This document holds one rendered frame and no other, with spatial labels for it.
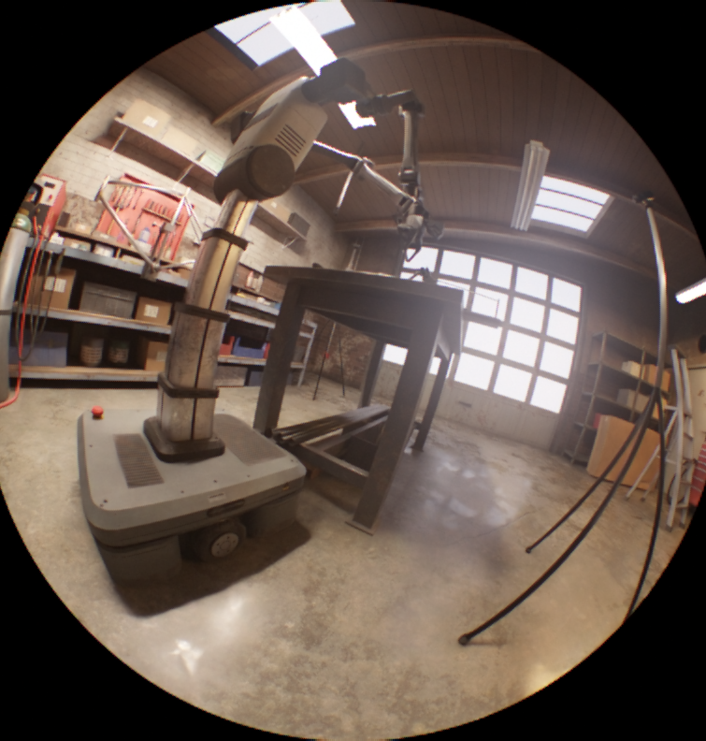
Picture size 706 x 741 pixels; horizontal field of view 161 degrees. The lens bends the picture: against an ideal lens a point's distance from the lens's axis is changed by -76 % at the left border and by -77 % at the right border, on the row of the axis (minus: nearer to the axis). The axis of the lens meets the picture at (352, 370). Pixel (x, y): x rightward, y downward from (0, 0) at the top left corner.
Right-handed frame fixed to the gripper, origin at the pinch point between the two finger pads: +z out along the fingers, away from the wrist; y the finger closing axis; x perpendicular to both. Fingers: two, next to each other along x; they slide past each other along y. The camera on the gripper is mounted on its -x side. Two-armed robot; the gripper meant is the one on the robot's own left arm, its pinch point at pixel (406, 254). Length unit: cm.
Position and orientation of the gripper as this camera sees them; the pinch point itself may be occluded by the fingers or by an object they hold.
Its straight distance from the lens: 87.5
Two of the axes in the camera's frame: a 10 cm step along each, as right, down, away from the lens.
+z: -2.7, 9.6, 0.8
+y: 3.3, 0.1, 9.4
